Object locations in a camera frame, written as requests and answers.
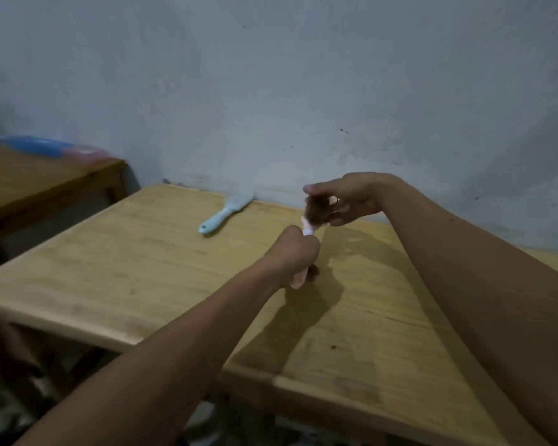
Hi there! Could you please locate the person's right hand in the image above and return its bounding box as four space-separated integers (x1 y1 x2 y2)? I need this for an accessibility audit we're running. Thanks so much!
303 172 403 227

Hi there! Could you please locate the person's left hand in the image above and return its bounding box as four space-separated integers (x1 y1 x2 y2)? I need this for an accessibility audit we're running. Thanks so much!
264 225 321 290

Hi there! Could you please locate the white hair brush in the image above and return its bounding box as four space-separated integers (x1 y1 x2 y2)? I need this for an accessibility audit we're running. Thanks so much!
290 216 318 290

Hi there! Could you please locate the brown hair clump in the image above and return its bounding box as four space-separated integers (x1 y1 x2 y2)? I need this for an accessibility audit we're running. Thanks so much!
304 194 338 225

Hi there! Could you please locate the person's left forearm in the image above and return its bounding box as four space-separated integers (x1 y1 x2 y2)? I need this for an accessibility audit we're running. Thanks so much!
14 255 284 446

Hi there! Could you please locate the person's right forearm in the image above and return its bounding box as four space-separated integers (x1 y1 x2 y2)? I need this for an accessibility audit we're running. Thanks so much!
377 175 558 446

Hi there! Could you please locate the light blue hair brush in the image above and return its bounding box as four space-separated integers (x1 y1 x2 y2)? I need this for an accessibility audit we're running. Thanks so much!
198 189 256 236

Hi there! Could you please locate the blue and pink object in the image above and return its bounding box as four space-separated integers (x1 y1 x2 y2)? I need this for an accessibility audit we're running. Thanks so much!
0 134 109 164

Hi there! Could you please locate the wooden side table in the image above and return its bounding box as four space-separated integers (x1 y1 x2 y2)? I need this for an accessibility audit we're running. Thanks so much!
0 143 129 247

